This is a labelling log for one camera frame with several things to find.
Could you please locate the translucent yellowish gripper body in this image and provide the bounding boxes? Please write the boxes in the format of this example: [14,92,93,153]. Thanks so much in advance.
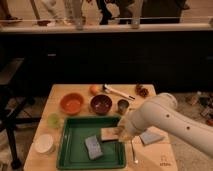
[117,118,134,142]

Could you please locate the brown wooden board eraser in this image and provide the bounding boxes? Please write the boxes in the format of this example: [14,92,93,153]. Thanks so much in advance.
[101,128,118,141]

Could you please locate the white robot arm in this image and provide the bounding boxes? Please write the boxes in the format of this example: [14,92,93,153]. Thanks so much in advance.
[118,93,213,158]

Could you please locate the light green plastic cup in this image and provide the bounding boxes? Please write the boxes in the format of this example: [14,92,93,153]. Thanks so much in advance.
[47,113,60,129]

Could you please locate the metal fork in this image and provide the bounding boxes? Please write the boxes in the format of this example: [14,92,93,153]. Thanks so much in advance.
[130,140,139,164]

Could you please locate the grey folded cloth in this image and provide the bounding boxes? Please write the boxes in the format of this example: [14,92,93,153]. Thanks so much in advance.
[139,130,164,145]

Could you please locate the grey blue sponge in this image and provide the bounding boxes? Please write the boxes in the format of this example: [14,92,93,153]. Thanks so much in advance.
[85,136,103,160]

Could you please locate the dark purple bowl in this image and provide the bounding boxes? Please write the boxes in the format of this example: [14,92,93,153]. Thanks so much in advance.
[90,94,112,115]

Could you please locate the brown pine cone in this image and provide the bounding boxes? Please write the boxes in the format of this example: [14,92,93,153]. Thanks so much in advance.
[135,84,149,98]

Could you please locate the green plastic tray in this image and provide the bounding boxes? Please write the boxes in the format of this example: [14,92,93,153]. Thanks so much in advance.
[56,116,126,170]

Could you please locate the orange fruit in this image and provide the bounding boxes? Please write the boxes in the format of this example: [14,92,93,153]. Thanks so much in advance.
[89,84,100,95]

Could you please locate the orange bowl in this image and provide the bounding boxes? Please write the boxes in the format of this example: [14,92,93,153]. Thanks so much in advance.
[60,93,84,115]

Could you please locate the black chair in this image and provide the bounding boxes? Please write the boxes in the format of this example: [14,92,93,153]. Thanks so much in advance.
[0,58,40,169]

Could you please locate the white handled brush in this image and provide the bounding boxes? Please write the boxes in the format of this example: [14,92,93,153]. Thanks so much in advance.
[102,84,135,100]

